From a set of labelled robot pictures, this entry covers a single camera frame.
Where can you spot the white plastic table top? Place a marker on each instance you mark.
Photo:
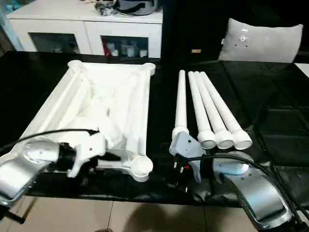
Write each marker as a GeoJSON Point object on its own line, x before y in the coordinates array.
{"type": "Point", "coordinates": [116, 91]}

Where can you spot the white plastic table leg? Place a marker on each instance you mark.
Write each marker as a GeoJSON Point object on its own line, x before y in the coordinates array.
{"type": "Point", "coordinates": [181, 101]}
{"type": "Point", "coordinates": [200, 108]}
{"type": "Point", "coordinates": [225, 108]}
{"type": "Point", "coordinates": [212, 108]}

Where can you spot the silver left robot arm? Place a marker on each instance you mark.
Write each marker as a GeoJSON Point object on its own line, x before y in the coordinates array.
{"type": "Point", "coordinates": [14, 174]}

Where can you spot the small white jar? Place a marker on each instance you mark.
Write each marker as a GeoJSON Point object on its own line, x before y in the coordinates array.
{"type": "Point", "coordinates": [144, 53]}
{"type": "Point", "coordinates": [115, 52]}

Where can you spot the black mat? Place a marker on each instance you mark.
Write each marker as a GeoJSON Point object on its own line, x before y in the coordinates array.
{"type": "Point", "coordinates": [265, 96]}

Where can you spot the small tan tag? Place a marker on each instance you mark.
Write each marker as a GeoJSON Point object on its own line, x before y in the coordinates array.
{"type": "Point", "coordinates": [196, 51]}

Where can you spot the white cabinet with glass doors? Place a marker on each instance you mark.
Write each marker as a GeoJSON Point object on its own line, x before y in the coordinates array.
{"type": "Point", "coordinates": [84, 29]}

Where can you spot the grey cushion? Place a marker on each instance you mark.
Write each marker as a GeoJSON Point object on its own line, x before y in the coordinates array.
{"type": "Point", "coordinates": [265, 43]}

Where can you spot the grey bag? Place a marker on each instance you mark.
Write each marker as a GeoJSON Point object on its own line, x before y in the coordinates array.
{"type": "Point", "coordinates": [135, 7]}

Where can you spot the white flat panel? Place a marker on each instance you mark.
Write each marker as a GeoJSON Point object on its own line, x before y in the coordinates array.
{"type": "Point", "coordinates": [303, 68]}

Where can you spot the small beige object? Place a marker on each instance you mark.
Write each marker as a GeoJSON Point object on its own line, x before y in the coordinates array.
{"type": "Point", "coordinates": [89, 1]}

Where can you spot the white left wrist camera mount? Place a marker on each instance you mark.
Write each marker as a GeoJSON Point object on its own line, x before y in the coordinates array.
{"type": "Point", "coordinates": [94, 145]}

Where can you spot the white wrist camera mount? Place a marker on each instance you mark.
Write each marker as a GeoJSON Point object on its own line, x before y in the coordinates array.
{"type": "Point", "coordinates": [94, 145]}
{"type": "Point", "coordinates": [190, 145]}

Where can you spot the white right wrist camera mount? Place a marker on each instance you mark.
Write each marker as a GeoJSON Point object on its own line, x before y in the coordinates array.
{"type": "Point", "coordinates": [190, 145]}

